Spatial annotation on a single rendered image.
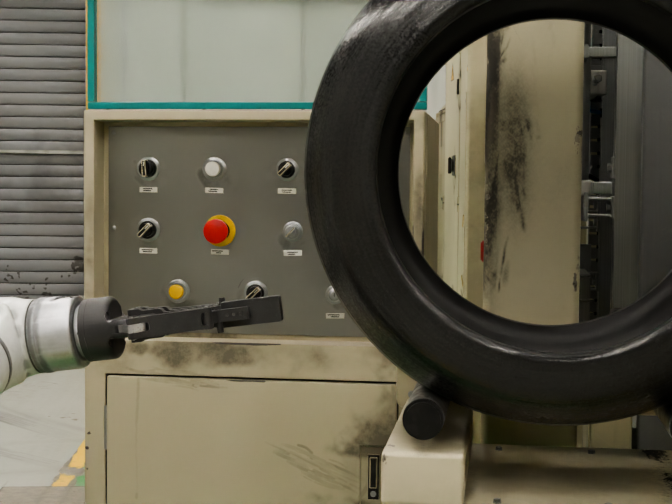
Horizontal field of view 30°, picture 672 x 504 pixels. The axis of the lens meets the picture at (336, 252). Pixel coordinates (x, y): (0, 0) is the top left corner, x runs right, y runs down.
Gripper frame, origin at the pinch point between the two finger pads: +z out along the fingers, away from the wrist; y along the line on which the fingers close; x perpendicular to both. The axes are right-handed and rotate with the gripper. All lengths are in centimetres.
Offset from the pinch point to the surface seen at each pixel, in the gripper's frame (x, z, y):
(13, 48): -179, -360, 863
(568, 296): 4.8, 37.4, 26.5
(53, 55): -170, -329, 870
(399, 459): 16.9, 16.3, -10.5
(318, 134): -18.9, 11.7, -8.9
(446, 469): 18.5, 21.1, -10.5
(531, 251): -1.8, 33.3, 26.5
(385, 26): -29.0, 20.6, -11.2
